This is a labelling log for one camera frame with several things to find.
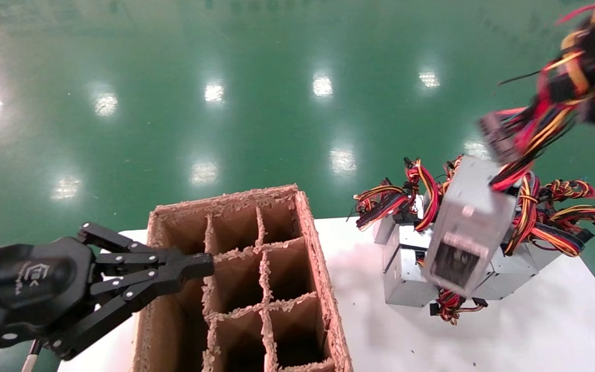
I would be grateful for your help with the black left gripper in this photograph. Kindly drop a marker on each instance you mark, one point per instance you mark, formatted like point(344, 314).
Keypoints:
point(24, 289)

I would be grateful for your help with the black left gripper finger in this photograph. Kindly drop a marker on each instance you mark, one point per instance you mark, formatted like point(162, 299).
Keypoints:
point(194, 263)

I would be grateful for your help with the brown divided cardboard box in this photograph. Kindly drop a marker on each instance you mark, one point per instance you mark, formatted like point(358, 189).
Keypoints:
point(287, 268)

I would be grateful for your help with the silver metal power supply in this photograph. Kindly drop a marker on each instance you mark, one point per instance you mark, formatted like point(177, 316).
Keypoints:
point(403, 284)
point(509, 279)
point(543, 256)
point(411, 237)

